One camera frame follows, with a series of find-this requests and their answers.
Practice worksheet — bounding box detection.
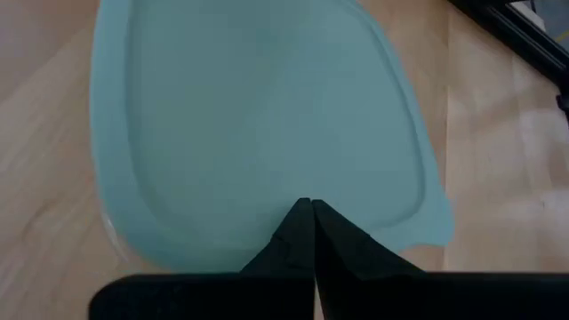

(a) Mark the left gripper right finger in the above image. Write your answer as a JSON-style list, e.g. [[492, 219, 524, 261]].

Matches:
[[311, 199, 428, 320]]

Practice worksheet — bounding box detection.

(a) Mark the light blue cloth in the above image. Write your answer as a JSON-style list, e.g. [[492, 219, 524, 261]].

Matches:
[[88, 0, 455, 273]]

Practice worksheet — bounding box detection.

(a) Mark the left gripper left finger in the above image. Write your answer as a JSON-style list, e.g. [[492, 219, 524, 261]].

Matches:
[[239, 197, 317, 320]]

